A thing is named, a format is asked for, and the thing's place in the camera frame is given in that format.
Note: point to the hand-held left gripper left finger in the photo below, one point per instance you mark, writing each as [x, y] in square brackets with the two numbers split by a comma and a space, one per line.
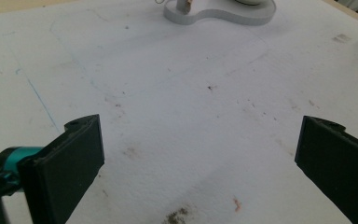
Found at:
[65, 168]

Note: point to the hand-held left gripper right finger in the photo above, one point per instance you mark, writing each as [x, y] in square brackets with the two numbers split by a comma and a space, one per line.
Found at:
[338, 161]

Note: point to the white key stand with post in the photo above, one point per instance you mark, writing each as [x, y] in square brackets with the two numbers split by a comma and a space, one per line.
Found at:
[217, 15]

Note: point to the white ceramic bowl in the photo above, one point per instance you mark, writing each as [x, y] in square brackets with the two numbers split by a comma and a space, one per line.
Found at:
[248, 1]

